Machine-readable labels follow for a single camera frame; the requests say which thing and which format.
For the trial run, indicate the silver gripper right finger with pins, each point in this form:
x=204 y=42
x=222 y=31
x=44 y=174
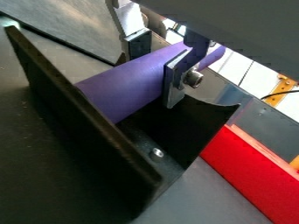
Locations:
x=174 y=69

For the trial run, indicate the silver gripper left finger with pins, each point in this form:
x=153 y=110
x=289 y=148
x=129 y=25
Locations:
x=133 y=34

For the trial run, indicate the purple cylinder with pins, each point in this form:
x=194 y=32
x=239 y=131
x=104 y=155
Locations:
x=126 y=87

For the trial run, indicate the red peg board block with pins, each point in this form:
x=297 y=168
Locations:
x=260 y=175

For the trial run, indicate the black cradle stand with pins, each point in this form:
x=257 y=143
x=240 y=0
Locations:
x=146 y=148

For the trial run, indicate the yellow frame bracket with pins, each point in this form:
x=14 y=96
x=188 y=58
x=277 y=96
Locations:
x=283 y=88

